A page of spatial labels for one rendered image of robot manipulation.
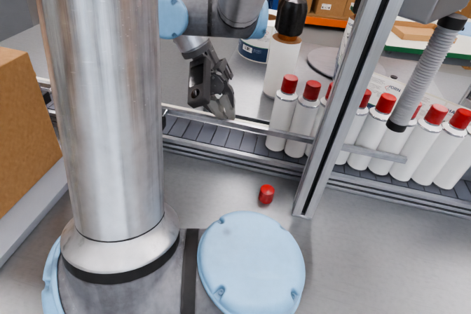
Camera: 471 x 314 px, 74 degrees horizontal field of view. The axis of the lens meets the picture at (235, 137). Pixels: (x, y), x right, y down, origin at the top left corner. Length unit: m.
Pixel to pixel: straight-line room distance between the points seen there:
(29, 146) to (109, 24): 0.56
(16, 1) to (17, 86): 1.92
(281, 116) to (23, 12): 2.17
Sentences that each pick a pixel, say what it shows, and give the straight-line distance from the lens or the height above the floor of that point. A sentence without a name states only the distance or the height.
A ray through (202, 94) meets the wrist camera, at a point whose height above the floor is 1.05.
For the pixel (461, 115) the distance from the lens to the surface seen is 0.80.
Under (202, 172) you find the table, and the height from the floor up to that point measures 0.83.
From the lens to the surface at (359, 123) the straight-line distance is 0.75.
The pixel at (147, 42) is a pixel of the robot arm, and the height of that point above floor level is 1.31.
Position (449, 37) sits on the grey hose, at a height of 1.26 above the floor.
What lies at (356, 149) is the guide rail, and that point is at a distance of 0.77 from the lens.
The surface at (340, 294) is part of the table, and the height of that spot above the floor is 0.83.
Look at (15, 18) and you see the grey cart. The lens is 2.66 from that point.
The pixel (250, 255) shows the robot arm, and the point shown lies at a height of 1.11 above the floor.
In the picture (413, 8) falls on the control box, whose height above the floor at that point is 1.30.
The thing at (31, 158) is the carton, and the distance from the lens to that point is 0.78.
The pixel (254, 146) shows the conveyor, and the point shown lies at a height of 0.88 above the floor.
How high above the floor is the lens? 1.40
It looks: 39 degrees down
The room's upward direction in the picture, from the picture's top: 7 degrees clockwise
